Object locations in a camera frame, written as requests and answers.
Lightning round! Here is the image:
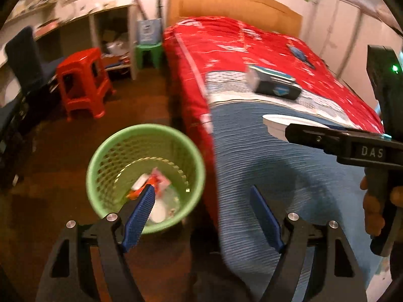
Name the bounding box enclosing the white desk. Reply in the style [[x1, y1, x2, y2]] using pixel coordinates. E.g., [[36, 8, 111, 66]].
[[0, 3, 139, 81]]

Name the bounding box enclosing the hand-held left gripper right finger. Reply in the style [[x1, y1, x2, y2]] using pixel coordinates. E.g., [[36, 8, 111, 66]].
[[250, 185, 369, 302]]

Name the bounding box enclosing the black chair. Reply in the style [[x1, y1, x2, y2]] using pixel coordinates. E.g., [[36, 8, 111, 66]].
[[0, 94, 29, 192], [0, 27, 62, 126]]

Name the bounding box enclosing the blue ribbed bed cover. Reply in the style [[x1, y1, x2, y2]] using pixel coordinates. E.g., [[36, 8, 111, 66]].
[[201, 69, 394, 293]]

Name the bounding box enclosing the white plastic bag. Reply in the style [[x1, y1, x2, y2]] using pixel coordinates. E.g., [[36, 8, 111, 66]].
[[105, 39, 129, 54]]

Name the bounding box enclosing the bed with red blanket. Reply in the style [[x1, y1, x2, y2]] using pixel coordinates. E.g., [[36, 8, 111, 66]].
[[163, 16, 385, 230]]

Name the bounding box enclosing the white wardrobe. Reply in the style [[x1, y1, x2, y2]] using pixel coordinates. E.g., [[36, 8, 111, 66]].
[[302, 0, 403, 107]]

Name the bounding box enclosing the blue box on stool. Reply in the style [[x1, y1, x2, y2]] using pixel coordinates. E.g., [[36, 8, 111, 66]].
[[136, 19, 163, 46]]

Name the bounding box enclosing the clear smooth plastic cup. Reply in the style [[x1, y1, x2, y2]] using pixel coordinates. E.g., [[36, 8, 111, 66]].
[[149, 185, 185, 224]]

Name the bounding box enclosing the person's right hand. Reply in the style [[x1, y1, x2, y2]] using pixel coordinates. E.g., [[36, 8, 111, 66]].
[[360, 176, 403, 235]]

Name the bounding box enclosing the green mesh waste basket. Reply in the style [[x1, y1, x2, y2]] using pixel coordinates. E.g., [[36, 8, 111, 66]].
[[86, 124, 207, 234]]

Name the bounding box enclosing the red white wrapper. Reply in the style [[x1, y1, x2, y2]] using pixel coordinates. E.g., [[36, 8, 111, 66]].
[[148, 168, 172, 196]]

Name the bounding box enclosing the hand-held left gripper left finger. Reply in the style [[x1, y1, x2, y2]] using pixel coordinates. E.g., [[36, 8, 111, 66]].
[[35, 185, 157, 302]]

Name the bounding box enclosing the wooden bed headboard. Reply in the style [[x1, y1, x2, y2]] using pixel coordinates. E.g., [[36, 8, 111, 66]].
[[167, 0, 303, 38]]

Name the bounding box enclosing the blue toy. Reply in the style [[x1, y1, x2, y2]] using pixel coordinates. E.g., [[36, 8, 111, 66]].
[[286, 44, 315, 68]]

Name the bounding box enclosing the wooden bookshelf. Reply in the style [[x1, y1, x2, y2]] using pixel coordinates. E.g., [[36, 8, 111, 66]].
[[0, 0, 89, 29]]

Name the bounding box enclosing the red plastic stool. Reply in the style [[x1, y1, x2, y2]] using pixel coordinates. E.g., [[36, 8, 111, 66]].
[[56, 48, 116, 122]]

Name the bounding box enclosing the green plastic stool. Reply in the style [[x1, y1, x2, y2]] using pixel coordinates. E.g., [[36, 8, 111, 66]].
[[135, 43, 163, 70]]

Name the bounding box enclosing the red black long stick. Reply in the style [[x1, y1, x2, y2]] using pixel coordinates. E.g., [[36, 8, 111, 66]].
[[134, 0, 148, 21]]

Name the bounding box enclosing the dark tissue box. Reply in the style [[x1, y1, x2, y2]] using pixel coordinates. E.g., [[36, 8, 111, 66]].
[[249, 64, 303, 100]]

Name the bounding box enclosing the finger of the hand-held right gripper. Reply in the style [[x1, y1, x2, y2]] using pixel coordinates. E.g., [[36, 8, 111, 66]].
[[284, 123, 350, 164]]

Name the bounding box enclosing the white paper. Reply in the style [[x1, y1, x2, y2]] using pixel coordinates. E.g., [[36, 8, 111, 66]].
[[131, 172, 150, 192]]

